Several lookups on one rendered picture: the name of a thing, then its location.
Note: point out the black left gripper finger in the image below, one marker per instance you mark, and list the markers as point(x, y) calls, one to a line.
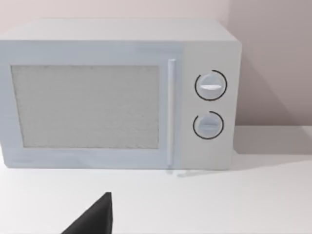
point(98, 217)

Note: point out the small round microwave knob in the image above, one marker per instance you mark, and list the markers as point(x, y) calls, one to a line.
point(208, 125)

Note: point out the microwave oven door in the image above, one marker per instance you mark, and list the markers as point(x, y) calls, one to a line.
point(85, 53)

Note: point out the large round microwave knob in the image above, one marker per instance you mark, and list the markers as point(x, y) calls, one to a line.
point(210, 85)

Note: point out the pale microwave oven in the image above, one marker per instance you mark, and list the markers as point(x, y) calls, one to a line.
point(207, 53)

